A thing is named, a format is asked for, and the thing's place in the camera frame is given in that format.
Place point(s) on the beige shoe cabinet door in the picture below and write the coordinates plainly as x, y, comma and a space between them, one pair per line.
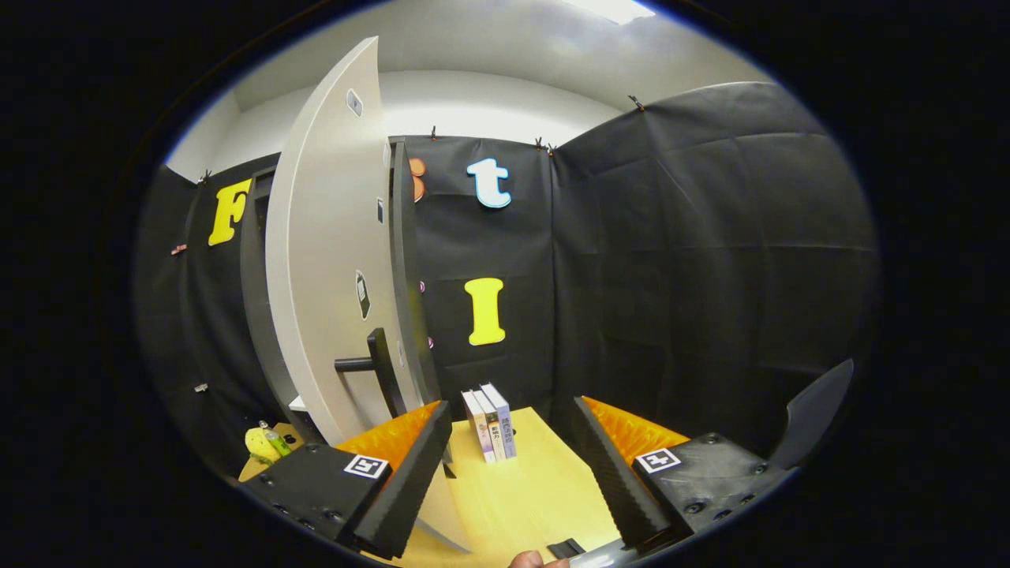
316, 276

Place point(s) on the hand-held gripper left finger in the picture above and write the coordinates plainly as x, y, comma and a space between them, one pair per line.
406, 481

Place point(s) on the green drink bottle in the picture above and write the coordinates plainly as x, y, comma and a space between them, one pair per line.
276, 442

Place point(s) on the lavender spine book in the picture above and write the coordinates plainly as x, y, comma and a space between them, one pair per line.
505, 422

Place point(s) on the black backdrop cloth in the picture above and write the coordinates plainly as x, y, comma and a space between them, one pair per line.
710, 276

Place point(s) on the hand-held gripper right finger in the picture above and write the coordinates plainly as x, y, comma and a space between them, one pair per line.
615, 481

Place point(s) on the dark grey shoe cabinet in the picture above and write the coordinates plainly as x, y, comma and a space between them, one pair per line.
406, 276

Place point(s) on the dark curved plastic part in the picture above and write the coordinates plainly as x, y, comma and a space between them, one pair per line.
817, 410

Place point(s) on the yellow pineapple plush toy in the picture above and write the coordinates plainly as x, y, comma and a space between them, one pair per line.
256, 443

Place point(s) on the black cloth clip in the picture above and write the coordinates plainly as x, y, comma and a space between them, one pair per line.
544, 146
204, 176
636, 102

